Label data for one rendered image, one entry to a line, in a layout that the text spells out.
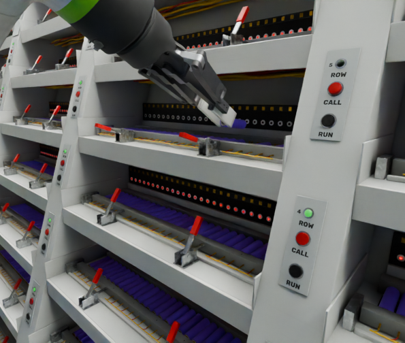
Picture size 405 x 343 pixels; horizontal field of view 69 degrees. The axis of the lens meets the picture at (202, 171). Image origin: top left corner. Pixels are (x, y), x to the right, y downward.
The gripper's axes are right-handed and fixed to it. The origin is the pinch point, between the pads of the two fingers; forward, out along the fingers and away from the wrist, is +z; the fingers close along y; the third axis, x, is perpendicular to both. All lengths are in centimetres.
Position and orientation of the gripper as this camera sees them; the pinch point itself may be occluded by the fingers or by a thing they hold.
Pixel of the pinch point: (217, 110)
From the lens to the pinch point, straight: 52.8
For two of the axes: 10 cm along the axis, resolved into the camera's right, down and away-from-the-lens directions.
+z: 5.7, 3.7, 7.3
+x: -3.5, 9.2, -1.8
